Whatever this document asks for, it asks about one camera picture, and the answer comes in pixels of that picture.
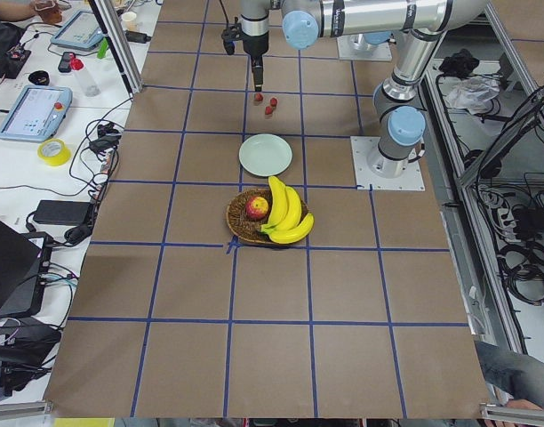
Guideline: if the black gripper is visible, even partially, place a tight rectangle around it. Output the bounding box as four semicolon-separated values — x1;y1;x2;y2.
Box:
243;32;269;93

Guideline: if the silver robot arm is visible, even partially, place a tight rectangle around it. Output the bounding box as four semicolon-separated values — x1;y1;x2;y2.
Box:
240;0;487;102
367;28;444;179

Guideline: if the pale green plate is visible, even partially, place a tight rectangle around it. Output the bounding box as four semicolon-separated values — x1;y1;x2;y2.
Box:
238;133;292;177

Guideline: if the white paper cup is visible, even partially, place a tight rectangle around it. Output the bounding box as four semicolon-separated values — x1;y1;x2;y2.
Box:
121;11;138;31

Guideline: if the red apple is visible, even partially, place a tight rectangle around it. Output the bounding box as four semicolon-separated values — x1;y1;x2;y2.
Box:
244;196;269;221

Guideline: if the yellow banana bunch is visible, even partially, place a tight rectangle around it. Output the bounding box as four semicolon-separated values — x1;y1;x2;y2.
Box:
260;176;315;245

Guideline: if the brown wicker basket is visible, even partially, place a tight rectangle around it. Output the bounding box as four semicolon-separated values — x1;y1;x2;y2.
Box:
226;188;315;246

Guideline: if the red cap plastic bottle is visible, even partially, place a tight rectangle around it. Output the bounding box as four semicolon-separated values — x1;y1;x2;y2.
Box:
69;56;100;97

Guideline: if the teach pendant tablet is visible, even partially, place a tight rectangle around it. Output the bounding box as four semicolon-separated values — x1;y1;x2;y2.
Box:
50;10;104;51
0;85;73;143

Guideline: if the yellow tape roll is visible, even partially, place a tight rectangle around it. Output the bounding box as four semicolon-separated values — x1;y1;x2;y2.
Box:
37;138;71;166

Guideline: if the black power adapter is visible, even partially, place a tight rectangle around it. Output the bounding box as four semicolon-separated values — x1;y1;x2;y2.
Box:
33;200;92;226

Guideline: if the black laptop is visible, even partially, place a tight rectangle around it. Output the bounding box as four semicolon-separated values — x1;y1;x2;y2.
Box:
0;221;52;318

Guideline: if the person in brown shirt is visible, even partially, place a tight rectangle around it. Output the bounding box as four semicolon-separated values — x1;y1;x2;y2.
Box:
474;341;544;409

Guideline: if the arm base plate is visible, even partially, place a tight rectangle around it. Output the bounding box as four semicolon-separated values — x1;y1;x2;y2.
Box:
337;31;392;62
350;136;426;191

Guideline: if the aluminium frame post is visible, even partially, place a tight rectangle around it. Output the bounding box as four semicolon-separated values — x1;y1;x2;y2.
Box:
89;0;143;96

